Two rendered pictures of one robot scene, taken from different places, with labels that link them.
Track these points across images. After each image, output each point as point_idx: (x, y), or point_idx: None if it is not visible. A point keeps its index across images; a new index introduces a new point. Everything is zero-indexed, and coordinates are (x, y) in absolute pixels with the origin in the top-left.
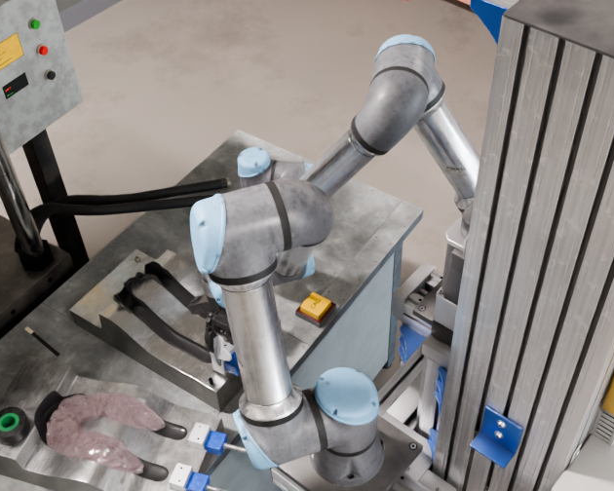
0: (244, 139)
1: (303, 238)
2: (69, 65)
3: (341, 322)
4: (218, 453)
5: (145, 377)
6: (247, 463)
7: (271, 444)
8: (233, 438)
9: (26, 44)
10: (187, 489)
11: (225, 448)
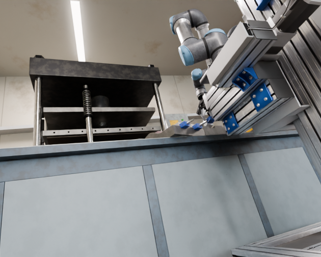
0: None
1: (193, 11)
2: None
3: (277, 158)
4: (196, 126)
5: None
6: (229, 183)
7: (186, 43)
8: (207, 134)
9: None
10: (180, 124)
11: (203, 135)
